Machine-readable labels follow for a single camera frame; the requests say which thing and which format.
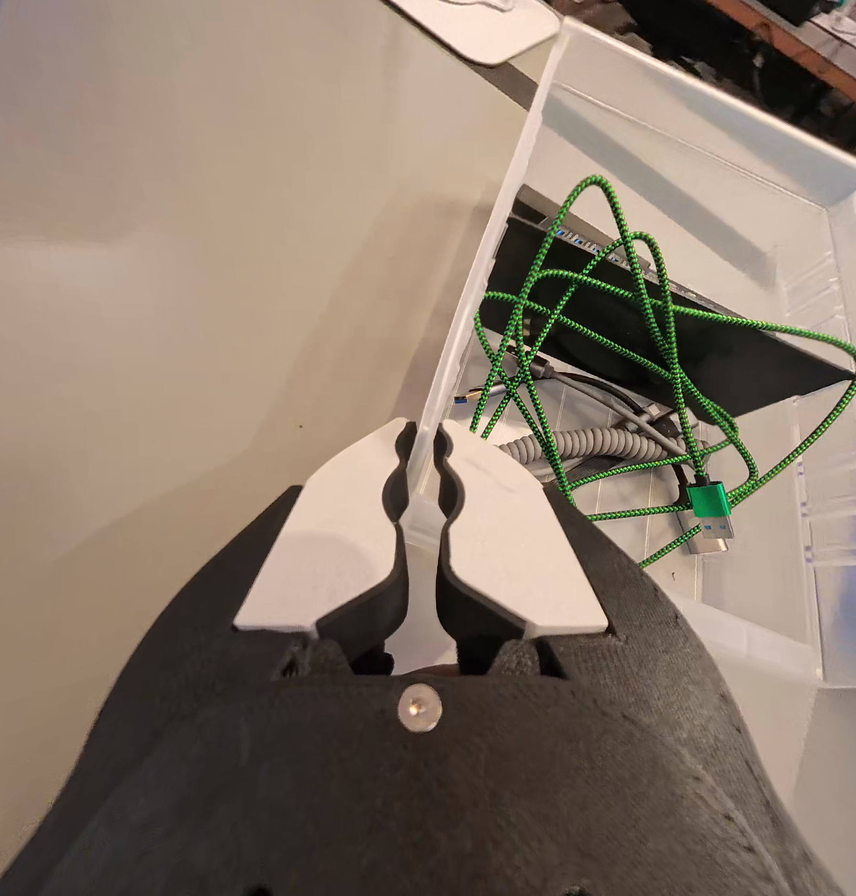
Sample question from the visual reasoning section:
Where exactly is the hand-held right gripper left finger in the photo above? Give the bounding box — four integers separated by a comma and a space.
233, 419, 411, 659

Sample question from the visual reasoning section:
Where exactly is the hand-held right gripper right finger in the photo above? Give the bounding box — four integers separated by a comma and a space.
433, 420, 609, 659

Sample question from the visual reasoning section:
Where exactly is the grey cable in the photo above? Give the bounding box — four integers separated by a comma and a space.
456, 356, 724, 557

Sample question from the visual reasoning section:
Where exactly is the green braided cable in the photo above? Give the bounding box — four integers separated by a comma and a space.
468, 175, 856, 570

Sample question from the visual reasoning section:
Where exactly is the black USB hub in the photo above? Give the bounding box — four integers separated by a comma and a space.
487, 185, 856, 419

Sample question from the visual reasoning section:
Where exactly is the clear plastic bin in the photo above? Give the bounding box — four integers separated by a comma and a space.
403, 17, 856, 693

